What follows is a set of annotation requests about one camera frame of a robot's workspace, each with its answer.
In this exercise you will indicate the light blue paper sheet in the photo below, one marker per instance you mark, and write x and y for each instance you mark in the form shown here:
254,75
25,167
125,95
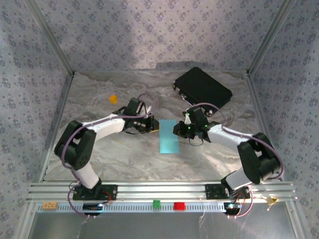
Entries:
169,142

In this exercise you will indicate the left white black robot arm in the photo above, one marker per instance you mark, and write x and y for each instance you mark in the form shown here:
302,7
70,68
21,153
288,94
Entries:
77,149

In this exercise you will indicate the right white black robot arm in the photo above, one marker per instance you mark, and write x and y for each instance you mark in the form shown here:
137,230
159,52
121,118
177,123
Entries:
254,159

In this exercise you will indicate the small orange cube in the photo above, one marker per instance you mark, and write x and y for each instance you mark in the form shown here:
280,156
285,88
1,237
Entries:
113,99

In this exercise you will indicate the black hard case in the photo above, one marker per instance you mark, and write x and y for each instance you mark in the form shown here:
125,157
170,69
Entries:
202,89

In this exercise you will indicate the red studded brick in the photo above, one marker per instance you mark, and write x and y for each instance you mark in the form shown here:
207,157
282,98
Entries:
179,206

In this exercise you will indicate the small green block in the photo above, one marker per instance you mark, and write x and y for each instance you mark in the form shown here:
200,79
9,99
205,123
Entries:
156,203

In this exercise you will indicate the yellow folded paper piece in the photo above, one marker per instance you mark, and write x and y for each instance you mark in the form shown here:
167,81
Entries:
272,200

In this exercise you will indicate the orange label tag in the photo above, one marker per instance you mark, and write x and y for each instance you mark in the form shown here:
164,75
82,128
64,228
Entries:
49,205

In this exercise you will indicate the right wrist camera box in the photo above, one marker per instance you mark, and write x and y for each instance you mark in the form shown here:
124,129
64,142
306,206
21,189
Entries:
187,119

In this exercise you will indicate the aluminium mounting rail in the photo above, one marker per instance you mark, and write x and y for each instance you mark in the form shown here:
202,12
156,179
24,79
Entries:
162,189

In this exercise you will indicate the aluminium table side rail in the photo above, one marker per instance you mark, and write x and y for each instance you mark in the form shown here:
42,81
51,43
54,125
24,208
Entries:
254,92
59,112

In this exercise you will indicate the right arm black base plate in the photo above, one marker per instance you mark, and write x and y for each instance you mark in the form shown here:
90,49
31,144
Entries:
210,191

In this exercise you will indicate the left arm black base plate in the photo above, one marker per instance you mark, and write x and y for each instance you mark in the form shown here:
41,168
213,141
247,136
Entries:
112,191

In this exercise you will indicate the aluminium frame post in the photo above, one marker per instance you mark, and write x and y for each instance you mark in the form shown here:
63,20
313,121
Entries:
51,37
271,37

